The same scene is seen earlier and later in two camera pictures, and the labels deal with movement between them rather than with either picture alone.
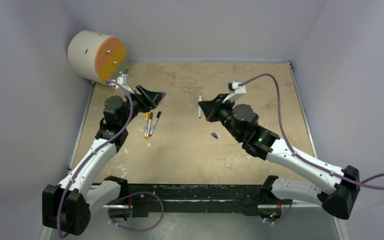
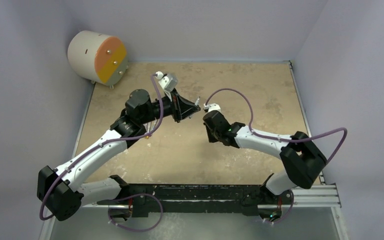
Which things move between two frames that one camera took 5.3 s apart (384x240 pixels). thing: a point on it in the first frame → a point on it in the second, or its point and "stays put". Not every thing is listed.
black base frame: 141,200 stays put
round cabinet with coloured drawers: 96,57 stays put
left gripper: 149,100 → 176,107
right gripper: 216,109 → 210,120
